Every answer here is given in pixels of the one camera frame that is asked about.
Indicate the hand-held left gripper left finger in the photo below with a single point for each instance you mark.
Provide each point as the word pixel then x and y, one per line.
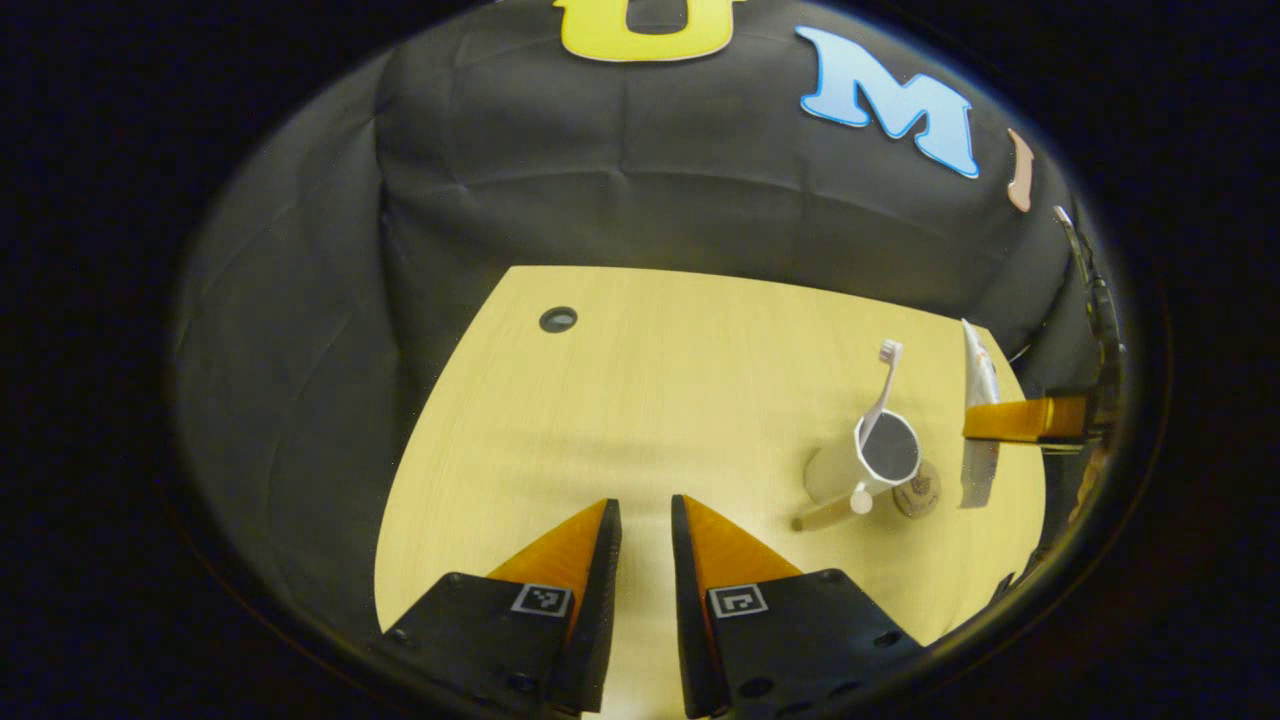
pixel 598 610

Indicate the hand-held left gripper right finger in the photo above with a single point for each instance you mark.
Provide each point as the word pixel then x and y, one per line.
pixel 690 610

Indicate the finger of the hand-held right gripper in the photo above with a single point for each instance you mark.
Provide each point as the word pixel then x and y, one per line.
pixel 1030 420

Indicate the white toothpaste tube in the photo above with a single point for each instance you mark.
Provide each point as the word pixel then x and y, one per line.
pixel 978 370

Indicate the round cork coaster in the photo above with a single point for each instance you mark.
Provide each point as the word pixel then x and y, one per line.
pixel 920 495

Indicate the white toothbrush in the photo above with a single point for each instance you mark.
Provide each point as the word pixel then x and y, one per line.
pixel 888 375

